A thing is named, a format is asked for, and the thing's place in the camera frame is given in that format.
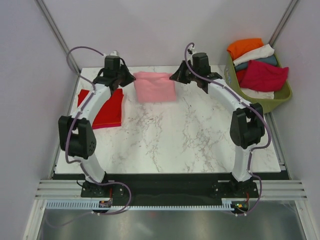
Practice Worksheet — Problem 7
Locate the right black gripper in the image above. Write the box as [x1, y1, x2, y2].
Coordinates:
[170, 60, 199, 85]

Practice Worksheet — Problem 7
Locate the pink t-shirt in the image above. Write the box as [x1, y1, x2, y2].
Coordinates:
[133, 71, 177, 103]

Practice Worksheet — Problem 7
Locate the red t-shirt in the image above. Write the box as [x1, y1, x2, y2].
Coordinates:
[235, 69, 247, 84]
[92, 88, 124, 126]

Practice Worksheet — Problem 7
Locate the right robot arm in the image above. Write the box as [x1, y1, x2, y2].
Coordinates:
[169, 52, 266, 197]

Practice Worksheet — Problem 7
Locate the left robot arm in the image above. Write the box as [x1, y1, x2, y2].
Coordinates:
[58, 55, 136, 197]

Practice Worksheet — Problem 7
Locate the red t-shirt in basket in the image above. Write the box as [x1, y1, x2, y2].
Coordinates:
[235, 69, 247, 84]

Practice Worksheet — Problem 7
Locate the orange t-shirt in basket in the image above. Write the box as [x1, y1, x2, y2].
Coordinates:
[227, 38, 264, 60]

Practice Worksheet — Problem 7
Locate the crimson t-shirt in basket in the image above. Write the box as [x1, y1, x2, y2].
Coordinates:
[239, 60, 289, 92]

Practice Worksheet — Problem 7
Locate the white cloth basket bottom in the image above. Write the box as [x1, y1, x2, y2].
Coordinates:
[241, 88, 274, 100]

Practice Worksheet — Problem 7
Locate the white t-shirt in basket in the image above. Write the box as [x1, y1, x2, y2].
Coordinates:
[233, 44, 275, 67]

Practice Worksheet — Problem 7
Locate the teal t-shirt in basket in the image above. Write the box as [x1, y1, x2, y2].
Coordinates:
[234, 55, 278, 72]

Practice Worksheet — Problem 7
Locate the olive green plastic basket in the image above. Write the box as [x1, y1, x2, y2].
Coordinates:
[224, 53, 292, 114]

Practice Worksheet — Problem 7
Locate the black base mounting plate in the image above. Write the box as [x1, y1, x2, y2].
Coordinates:
[53, 170, 289, 207]

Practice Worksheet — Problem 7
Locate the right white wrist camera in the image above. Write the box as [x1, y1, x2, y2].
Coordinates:
[187, 49, 196, 55]

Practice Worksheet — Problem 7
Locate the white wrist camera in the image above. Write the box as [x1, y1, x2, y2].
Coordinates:
[102, 50, 121, 58]
[187, 49, 196, 55]

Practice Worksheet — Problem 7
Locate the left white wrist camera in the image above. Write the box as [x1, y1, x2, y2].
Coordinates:
[102, 50, 121, 58]

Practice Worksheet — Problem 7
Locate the right aluminium frame post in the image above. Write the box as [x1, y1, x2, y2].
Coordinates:
[268, 0, 300, 47]

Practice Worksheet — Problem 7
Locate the aluminium frame post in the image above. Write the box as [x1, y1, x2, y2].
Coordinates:
[268, 0, 300, 47]
[34, 0, 81, 75]

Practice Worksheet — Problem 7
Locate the left aluminium frame post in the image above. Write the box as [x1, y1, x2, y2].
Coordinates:
[34, 0, 81, 75]

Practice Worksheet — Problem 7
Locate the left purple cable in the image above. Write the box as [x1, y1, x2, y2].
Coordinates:
[47, 46, 133, 228]

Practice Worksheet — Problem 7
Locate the white slotted cable duct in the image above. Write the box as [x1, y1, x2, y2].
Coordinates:
[45, 199, 249, 211]

